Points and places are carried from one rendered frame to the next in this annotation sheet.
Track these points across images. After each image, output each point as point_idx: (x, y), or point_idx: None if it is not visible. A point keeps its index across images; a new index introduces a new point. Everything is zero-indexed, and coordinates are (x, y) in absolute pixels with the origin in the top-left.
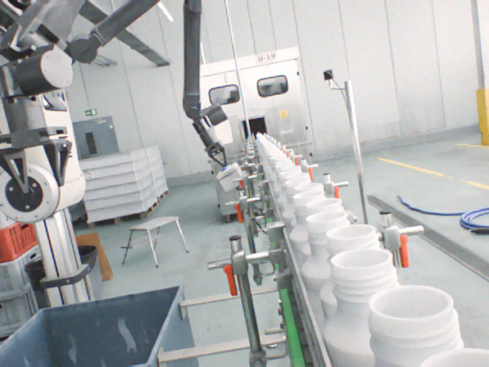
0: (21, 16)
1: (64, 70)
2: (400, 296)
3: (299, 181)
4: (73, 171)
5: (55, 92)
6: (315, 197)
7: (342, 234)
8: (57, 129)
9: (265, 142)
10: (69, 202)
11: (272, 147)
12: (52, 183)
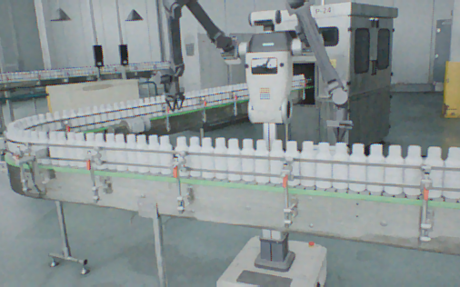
0: (215, 42)
1: (158, 79)
2: (45, 133)
3: (112, 135)
4: (266, 106)
5: (266, 64)
6: (86, 133)
7: (64, 133)
8: (168, 94)
9: (419, 147)
10: (265, 121)
11: (295, 143)
12: (248, 109)
